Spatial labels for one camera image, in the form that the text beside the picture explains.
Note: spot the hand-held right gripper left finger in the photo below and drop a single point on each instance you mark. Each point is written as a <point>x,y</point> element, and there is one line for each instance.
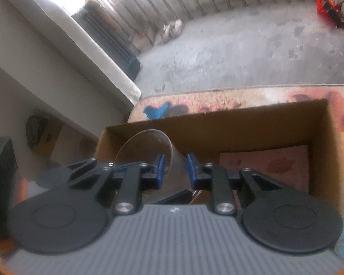
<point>160,167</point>

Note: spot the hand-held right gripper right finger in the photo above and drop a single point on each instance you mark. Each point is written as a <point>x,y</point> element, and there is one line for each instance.
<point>191,169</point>

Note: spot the clear glass cup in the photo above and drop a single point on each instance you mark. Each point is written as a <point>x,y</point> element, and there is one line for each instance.
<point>149,146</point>

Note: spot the brown cardboard box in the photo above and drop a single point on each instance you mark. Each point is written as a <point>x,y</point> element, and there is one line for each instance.
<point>246,126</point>

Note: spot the red plastic bag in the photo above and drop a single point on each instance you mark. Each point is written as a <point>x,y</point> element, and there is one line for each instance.
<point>321,7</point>

